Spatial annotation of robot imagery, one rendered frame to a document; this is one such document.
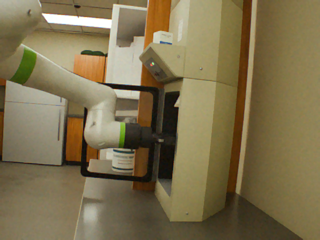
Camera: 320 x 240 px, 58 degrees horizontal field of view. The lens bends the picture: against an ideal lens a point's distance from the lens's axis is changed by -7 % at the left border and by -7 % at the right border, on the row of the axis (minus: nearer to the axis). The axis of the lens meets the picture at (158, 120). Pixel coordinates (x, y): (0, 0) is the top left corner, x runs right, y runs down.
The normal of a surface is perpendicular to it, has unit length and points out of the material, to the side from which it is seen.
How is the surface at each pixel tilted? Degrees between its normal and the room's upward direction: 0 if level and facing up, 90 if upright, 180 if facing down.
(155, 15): 90
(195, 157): 90
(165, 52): 90
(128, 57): 83
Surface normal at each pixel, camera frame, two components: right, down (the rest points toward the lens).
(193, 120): 0.18, 0.07
